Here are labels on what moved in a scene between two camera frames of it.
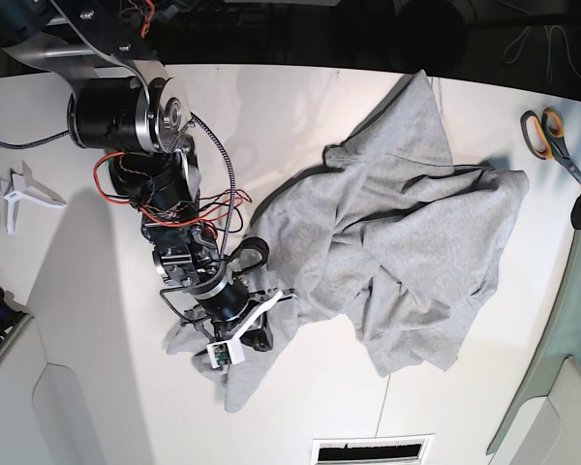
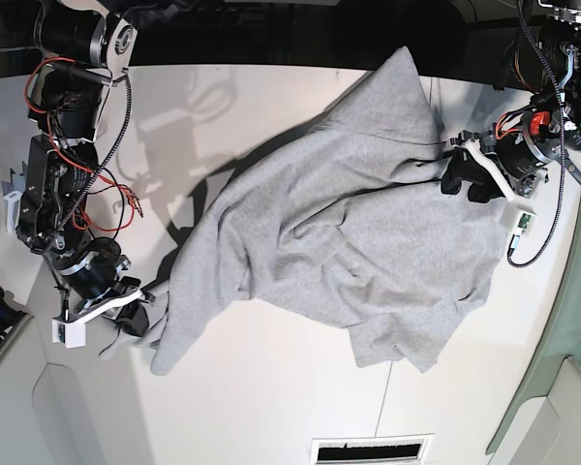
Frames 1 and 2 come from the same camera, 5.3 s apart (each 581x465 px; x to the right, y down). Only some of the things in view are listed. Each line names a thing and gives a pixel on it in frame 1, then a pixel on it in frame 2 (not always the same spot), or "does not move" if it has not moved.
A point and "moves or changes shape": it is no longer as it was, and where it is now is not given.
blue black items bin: x=2 y=319 does not move
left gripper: x=235 y=311 to x=93 y=278
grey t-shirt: x=390 y=232 moves or changes shape
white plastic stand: x=18 y=186 does not move
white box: x=554 y=419 does not move
